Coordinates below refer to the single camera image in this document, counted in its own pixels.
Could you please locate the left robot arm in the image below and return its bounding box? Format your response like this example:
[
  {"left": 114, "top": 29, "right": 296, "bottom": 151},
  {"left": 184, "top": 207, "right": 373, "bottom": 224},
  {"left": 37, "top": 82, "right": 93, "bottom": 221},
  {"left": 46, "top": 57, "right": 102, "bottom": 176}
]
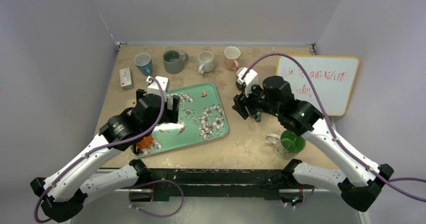
[{"left": 30, "top": 89, "right": 180, "bottom": 223}]

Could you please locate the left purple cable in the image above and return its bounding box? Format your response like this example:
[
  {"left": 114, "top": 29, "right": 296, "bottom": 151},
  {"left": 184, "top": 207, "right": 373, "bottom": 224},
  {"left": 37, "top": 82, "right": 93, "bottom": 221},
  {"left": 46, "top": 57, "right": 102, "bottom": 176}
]
[{"left": 33, "top": 77, "right": 186, "bottom": 224}]

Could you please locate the blue textured mug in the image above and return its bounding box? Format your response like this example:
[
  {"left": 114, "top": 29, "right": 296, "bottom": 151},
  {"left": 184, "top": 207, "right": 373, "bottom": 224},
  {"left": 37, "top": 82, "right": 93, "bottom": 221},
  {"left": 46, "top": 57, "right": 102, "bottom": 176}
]
[{"left": 134, "top": 53, "right": 153, "bottom": 76}]

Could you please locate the cream mug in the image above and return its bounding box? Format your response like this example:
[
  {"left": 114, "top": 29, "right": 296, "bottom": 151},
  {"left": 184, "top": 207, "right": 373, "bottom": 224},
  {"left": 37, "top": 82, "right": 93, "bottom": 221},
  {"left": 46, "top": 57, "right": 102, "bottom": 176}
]
[{"left": 265, "top": 130, "right": 306, "bottom": 158}]

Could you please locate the green floral tray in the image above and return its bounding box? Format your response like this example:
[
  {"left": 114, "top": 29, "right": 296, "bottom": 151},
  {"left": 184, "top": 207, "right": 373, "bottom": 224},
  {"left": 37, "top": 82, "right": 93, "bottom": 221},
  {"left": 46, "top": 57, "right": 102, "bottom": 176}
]
[{"left": 130, "top": 82, "right": 229, "bottom": 157}]

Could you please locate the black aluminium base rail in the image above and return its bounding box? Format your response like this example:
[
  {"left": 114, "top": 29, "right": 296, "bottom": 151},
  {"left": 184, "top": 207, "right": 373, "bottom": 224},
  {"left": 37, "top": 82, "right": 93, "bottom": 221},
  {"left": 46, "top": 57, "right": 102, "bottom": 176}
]
[{"left": 71, "top": 160, "right": 302, "bottom": 205}]

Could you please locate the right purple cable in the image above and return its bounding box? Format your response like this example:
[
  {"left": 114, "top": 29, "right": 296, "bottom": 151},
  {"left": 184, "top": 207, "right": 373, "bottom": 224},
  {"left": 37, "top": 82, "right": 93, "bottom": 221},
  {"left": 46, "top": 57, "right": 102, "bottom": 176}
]
[{"left": 242, "top": 53, "right": 426, "bottom": 210}]

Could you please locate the grey flat-bottom mug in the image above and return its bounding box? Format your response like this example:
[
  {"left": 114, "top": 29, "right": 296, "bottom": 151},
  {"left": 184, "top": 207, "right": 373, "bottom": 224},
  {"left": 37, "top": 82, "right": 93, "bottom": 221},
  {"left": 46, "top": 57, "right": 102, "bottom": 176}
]
[{"left": 163, "top": 50, "right": 189, "bottom": 74}]

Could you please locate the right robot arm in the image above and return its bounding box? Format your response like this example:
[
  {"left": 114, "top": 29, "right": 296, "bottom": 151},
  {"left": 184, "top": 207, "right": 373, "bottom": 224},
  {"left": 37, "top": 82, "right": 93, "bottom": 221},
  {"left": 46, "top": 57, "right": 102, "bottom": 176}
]
[{"left": 233, "top": 76, "right": 394, "bottom": 212}]

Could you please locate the yellow framed whiteboard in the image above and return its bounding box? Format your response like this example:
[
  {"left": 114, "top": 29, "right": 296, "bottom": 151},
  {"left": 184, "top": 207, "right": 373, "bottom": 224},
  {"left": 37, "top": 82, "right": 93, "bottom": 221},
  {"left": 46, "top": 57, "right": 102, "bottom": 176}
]
[{"left": 276, "top": 55, "right": 360, "bottom": 117}]

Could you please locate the white speckled round mug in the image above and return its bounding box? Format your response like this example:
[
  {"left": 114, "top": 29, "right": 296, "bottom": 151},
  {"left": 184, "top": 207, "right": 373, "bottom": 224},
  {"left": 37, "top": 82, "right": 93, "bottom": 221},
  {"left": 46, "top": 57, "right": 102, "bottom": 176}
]
[{"left": 197, "top": 51, "right": 215, "bottom": 74}]

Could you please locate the orange mug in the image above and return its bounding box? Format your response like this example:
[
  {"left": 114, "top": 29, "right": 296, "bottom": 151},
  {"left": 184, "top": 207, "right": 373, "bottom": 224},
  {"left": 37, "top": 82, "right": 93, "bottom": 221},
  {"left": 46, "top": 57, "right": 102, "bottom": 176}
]
[{"left": 136, "top": 135, "right": 153, "bottom": 150}]

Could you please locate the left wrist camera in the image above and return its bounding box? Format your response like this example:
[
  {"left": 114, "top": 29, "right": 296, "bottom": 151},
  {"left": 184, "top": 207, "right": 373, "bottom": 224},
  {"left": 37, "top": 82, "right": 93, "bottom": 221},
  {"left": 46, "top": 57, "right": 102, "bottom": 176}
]
[{"left": 146, "top": 76, "right": 170, "bottom": 99}]

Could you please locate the pink faceted mug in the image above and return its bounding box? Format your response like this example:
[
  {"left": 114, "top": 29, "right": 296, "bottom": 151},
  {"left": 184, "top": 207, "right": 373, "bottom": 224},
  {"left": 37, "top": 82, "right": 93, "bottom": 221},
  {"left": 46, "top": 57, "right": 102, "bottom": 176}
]
[{"left": 224, "top": 46, "right": 241, "bottom": 71}]

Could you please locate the grey-blue speckled round mug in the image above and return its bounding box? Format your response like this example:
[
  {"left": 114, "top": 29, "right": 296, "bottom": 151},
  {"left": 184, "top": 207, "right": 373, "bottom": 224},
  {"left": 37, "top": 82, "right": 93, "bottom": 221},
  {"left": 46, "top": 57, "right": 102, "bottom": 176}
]
[{"left": 252, "top": 111, "right": 262, "bottom": 123}]

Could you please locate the purple cable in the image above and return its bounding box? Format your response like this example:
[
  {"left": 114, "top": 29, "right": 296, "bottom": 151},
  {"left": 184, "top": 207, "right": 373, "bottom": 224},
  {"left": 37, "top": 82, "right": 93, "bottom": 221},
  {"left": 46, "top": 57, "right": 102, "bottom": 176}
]
[
  {"left": 33, "top": 77, "right": 186, "bottom": 224},
  {"left": 242, "top": 53, "right": 426, "bottom": 210}
]

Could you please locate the black mug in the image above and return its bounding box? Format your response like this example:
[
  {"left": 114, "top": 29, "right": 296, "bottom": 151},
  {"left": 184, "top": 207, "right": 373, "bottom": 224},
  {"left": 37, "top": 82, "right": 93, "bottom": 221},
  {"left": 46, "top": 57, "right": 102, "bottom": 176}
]
[{"left": 236, "top": 67, "right": 247, "bottom": 92}]

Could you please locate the small white red box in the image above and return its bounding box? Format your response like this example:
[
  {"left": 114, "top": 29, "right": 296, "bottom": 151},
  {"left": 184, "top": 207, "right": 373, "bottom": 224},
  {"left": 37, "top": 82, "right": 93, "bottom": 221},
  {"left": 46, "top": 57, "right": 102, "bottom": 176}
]
[{"left": 119, "top": 68, "right": 134, "bottom": 90}]

